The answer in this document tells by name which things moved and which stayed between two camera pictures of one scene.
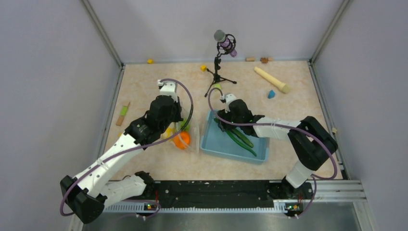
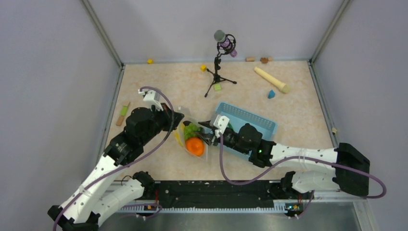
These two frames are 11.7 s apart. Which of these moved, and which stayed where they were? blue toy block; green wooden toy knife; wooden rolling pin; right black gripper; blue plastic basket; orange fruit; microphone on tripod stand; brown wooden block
Moved: orange fruit; blue plastic basket; right black gripper
Stayed: microphone on tripod stand; blue toy block; green wooden toy knife; wooden rolling pin; brown wooden block
